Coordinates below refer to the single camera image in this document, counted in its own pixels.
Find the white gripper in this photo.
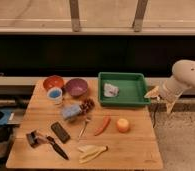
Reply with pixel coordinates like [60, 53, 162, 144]
[145, 76, 190, 114]

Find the white towel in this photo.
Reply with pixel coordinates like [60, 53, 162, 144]
[104, 83, 119, 97]

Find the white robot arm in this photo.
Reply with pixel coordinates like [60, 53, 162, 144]
[144, 60, 195, 114]

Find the purple bowl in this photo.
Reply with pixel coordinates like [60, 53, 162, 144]
[64, 78, 88, 97]

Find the orange bowl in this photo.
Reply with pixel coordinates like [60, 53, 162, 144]
[43, 75, 64, 91]

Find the green plastic tray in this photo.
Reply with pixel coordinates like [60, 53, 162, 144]
[98, 72, 151, 107]

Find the orange fruit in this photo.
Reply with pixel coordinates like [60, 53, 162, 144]
[116, 118, 130, 133]

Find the red chili pepper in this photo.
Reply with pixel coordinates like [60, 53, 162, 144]
[94, 116, 111, 136]

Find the brown pine cone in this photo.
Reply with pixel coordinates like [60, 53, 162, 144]
[80, 98, 95, 114]

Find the metal spoon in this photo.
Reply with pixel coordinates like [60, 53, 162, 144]
[78, 117, 91, 141]

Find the yellow banana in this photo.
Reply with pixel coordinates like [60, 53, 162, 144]
[78, 145, 108, 164]

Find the white cup blue inside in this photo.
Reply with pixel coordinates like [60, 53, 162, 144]
[47, 87, 63, 105]

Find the black remote control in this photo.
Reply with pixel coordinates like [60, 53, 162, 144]
[51, 122, 70, 143]

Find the black kitchen knife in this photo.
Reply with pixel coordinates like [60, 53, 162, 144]
[46, 136, 69, 160]

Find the grey brush tool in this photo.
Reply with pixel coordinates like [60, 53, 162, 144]
[26, 130, 47, 148]

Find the blue and black object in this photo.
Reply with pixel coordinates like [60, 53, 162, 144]
[0, 105, 16, 136]

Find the right metal frame post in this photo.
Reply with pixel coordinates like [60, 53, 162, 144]
[132, 0, 148, 32]

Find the metal frame post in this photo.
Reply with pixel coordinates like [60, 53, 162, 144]
[132, 0, 148, 32]
[69, 0, 81, 32]

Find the left metal frame post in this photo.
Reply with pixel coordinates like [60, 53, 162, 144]
[69, 0, 81, 32]

